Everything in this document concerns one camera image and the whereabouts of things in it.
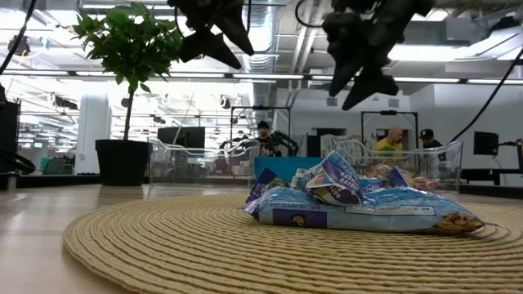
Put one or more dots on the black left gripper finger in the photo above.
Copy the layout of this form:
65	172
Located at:
239	28
210	47

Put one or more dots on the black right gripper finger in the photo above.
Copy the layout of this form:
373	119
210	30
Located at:
345	67
376	83

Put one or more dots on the green chocolate chip granola bar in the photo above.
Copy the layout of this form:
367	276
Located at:
378	170

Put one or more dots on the green purple oatmeal raisin bar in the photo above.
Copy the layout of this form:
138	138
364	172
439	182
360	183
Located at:
337	179

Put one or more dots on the background black robot arm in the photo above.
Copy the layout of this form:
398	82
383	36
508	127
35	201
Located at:
286	143

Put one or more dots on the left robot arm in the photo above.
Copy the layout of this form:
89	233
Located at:
9	139

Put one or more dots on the small purple green granola bar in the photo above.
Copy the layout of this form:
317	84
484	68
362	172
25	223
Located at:
265	183

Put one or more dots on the person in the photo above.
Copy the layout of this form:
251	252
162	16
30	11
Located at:
265	136
430	141
389	143

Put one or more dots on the white draped sheet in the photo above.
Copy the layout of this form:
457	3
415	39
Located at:
331	145

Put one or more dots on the green leafy plant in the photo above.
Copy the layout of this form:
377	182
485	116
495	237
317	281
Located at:
130	45

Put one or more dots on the teal plastic tray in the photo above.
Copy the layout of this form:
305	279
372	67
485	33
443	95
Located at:
282	167

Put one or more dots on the black monitor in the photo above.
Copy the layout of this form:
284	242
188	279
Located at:
485	143

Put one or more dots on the light blue oatmeal raisin bar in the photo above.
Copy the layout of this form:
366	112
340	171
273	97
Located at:
367	212

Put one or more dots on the black plant pot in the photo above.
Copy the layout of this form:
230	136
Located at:
122	163

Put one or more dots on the round woven straw placemat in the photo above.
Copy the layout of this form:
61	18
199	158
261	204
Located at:
204	253

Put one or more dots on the black metal frame stand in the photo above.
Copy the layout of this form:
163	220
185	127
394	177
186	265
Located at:
388	113
261	108

